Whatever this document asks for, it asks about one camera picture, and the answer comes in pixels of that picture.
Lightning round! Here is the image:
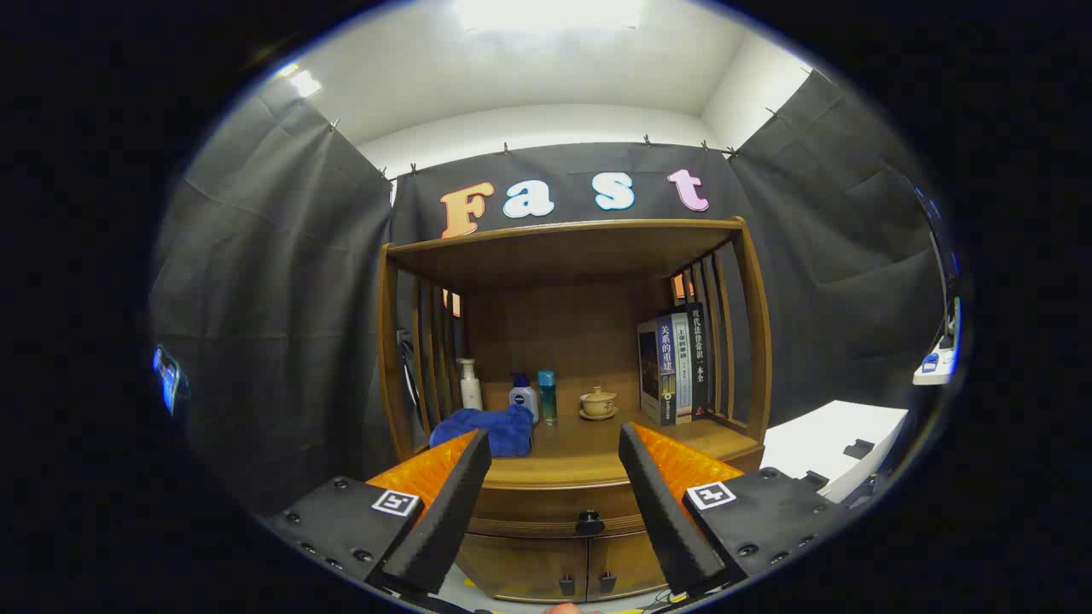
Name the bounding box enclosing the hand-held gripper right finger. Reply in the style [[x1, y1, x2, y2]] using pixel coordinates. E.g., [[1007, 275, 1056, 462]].
[[618, 422, 850, 598]]

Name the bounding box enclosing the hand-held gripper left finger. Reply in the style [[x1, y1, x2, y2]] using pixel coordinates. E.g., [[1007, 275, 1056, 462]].
[[260, 429, 493, 598]]

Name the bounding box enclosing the wooden drawer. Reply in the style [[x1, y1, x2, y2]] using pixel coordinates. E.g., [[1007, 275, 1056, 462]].
[[465, 482, 653, 540]]

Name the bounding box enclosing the wooden cabinet door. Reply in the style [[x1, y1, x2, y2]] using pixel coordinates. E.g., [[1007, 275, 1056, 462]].
[[456, 533, 590, 602], [587, 533, 668, 600]]

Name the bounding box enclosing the wooden countertop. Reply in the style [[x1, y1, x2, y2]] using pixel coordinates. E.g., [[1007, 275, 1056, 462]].
[[414, 409, 764, 491]]

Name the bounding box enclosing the wooden cabinet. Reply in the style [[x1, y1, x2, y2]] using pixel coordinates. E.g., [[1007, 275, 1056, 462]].
[[375, 217, 773, 605]]

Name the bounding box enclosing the blue towel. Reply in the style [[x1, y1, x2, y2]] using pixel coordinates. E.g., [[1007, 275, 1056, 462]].
[[429, 405, 536, 459]]

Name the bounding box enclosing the white pump bottle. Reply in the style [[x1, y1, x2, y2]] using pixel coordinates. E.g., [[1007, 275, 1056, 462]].
[[459, 358, 484, 412]]

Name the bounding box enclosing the white lotion bottle blue cap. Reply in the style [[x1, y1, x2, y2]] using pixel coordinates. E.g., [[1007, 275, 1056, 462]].
[[509, 373, 540, 425]]

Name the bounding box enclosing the book with purple spine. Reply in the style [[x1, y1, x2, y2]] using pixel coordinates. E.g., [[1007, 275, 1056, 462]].
[[637, 316, 679, 426]]

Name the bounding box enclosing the book with white spine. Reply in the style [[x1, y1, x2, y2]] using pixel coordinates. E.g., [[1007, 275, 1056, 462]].
[[672, 312, 694, 425]]

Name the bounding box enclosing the book with black spine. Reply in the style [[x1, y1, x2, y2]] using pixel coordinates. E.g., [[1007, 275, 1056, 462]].
[[685, 302, 711, 421]]

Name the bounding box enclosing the white power strip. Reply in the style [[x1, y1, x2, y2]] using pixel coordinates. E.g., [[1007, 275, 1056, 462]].
[[913, 297, 962, 386]]

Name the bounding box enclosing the blue lit screen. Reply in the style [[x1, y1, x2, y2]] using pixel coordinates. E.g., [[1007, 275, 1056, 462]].
[[153, 345, 190, 416]]

